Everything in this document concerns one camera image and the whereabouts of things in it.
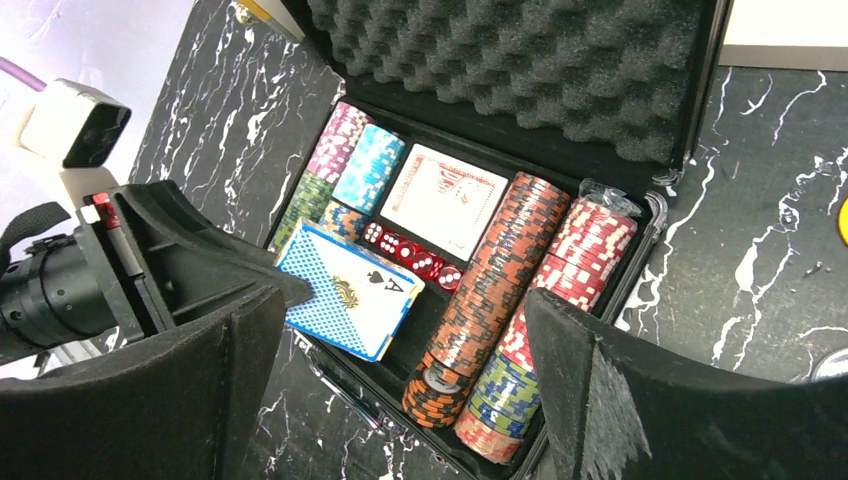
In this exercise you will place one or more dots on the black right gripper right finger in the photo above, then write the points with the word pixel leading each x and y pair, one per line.
pixel 619 407

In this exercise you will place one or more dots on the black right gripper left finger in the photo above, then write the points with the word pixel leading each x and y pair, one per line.
pixel 182 404

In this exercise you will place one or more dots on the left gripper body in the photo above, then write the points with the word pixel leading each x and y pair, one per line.
pixel 69 287

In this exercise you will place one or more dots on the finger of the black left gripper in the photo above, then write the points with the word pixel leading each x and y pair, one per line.
pixel 188 267

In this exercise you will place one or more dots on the blue playing card deck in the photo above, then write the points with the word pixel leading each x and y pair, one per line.
pixel 360 299

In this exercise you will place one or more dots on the purple white chip stack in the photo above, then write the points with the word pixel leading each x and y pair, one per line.
pixel 337 141

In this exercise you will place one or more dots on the light blue chip stack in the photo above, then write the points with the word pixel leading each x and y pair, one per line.
pixel 369 168

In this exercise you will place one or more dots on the red playing card deck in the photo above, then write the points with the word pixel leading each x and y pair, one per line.
pixel 443 200

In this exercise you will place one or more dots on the black poker set case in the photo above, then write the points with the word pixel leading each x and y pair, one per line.
pixel 612 91

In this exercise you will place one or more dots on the blue green chip stack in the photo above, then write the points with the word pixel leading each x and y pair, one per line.
pixel 496 416

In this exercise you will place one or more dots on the dark green chip stack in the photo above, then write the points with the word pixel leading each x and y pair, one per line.
pixel 309 200

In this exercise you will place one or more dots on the blue orange chip stack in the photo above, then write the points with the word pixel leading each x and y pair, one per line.
pixel 343 221

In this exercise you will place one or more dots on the red white chip stack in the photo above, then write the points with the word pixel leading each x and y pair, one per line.
pixel 588 246

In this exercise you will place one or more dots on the red translucent die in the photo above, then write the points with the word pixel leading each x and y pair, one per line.
pixel 389 242
pixel 373 233
pixel 449 277

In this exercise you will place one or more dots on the orange black chip stack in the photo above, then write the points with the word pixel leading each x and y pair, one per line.
pixel 485 299

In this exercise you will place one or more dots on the yellow big blind button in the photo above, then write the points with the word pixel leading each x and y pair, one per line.
pixel 842 222

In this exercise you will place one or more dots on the tan flat board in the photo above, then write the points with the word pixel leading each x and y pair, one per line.
pixel 787 34

